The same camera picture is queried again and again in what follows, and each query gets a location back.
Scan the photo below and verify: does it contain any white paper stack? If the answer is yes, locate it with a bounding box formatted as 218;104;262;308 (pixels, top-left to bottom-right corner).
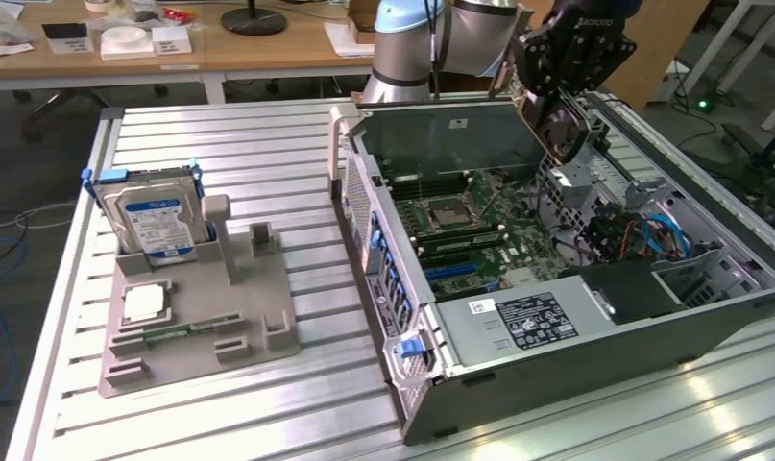
323;21;379;60

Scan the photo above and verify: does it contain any green motherboard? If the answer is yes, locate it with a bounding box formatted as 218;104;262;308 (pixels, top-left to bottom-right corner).
386;167;594;300

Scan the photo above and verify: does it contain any installed black RAM stick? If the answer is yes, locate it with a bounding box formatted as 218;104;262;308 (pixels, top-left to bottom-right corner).
417;232;502;255

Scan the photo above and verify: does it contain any plain white box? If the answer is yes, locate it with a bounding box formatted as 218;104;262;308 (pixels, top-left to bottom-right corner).
150;26;194;57

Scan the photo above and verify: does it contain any white table frame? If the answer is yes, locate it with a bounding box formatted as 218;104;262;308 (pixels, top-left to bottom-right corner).
679;0;775;132

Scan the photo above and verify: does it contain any blue data wire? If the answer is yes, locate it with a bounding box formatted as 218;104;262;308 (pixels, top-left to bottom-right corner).
641;214;691;261

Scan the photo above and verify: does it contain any wooden cabinet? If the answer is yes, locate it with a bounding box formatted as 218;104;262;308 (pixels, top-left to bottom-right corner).
521;0;713;111

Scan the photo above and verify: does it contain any silver CPU chip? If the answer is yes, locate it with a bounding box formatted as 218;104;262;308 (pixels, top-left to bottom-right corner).
122;285;171;324

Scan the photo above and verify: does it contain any blue expansion slot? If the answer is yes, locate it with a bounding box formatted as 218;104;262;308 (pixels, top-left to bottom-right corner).
425;263;479;283

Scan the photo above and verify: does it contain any orange wire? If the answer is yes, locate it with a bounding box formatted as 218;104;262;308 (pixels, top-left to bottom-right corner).
619;219;639;261

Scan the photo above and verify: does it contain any hard disk in blue caddy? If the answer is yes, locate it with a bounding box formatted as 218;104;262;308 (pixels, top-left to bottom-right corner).
82;158;208;259

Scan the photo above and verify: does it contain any blue floor cable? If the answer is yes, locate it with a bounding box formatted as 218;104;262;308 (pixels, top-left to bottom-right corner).
0;229;27;415

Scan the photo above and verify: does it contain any white box with black top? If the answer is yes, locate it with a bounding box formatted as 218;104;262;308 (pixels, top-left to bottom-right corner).
42;22;96;56

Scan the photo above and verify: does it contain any Nvidia Quadro graphics card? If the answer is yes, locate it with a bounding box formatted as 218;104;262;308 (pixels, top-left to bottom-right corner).
491;60;589;167

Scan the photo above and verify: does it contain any perforated metal disk bay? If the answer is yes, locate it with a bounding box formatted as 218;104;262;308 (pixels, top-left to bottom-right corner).
534;138;623;244

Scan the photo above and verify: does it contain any white box with bowl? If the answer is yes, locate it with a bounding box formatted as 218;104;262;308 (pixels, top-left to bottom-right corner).
99;26;156;61

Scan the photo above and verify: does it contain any CPU socket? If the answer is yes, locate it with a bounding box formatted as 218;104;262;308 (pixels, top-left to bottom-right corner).
425;196;477;231

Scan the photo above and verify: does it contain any green RAM stick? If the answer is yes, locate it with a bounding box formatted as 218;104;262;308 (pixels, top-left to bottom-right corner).
143;322;220;341

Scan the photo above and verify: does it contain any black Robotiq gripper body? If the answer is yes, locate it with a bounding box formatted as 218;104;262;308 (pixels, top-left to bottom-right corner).
533;0;627;93

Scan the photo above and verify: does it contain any open black PC case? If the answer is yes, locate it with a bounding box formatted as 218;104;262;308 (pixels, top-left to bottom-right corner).
328;85;775;446

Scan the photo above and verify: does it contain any red packet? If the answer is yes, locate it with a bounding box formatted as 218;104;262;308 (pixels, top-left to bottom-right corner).
159;5;196;26

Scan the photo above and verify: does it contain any wooden desk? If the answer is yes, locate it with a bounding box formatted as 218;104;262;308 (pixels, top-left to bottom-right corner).
0;0;388;105

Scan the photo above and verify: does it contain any gray printed parts rack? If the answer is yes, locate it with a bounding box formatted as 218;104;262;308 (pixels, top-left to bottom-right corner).
98;191;303;400

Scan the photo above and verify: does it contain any white floor cable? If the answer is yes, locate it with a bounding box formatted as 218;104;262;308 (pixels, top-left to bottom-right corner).
0;200;76;231

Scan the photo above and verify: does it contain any brown cardboard box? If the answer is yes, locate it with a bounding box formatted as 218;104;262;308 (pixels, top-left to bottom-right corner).
346;0;395;35

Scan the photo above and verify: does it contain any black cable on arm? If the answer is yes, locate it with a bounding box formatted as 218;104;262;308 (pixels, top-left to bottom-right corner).
423;0;445;101

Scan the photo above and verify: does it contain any black round lamp base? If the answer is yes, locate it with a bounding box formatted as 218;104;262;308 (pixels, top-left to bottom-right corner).
219;0;290;37

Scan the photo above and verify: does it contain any gray power supply unit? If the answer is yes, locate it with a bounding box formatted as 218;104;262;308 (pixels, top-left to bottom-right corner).
435;278;619;367

